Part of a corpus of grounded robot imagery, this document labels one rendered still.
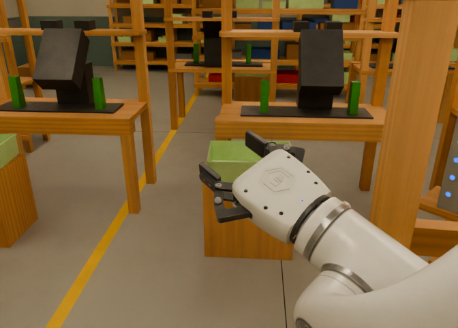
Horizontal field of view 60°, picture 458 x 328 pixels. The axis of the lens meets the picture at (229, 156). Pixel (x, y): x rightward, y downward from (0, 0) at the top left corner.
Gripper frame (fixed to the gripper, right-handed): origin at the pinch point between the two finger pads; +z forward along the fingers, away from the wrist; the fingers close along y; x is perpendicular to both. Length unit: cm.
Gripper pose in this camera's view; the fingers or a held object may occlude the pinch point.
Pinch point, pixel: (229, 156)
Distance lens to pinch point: 58.1
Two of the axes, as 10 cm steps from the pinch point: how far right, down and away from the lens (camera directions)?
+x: 0.2, 6.7, 7.4
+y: -7.3, 5.2, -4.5
